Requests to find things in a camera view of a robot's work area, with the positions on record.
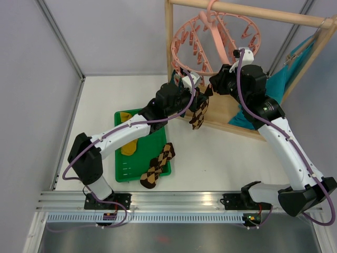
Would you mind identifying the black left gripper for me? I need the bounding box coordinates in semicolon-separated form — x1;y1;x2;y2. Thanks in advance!
166;85;209;117

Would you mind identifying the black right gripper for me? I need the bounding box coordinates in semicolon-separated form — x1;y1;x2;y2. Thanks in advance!
210;63;249;105

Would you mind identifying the brown argyle sock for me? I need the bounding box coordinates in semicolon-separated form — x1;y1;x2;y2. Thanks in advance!
189;98;209;130
140;142;175;189

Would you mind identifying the pink round clip hanger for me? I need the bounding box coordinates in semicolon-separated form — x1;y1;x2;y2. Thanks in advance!
174;9;261;78

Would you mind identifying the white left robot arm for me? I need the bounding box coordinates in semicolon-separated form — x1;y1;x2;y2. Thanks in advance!
67;80;199;209

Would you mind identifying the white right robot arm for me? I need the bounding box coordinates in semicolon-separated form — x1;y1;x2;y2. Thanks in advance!
210;64;336;226

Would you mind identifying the wooden hanger rack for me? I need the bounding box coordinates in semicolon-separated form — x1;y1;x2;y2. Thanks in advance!
165;0;336;141

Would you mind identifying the metal clip hanger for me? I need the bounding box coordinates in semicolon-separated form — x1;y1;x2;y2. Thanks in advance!
284;17;328;66

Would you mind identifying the teal cloth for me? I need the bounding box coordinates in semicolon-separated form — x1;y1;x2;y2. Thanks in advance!
227;34;316;130

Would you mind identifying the yellow sock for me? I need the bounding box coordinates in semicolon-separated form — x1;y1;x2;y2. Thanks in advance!
120;112;138;156

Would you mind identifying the green plastic tray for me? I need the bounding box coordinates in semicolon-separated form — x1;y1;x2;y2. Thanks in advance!
114;108;172;183

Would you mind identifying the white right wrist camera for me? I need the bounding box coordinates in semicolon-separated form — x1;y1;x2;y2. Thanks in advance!
229;47;254;73

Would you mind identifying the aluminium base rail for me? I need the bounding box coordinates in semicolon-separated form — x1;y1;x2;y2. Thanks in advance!
35;191;290;211

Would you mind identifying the white slotted cable duct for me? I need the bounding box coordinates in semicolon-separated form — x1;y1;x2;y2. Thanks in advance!
46;212;261;224

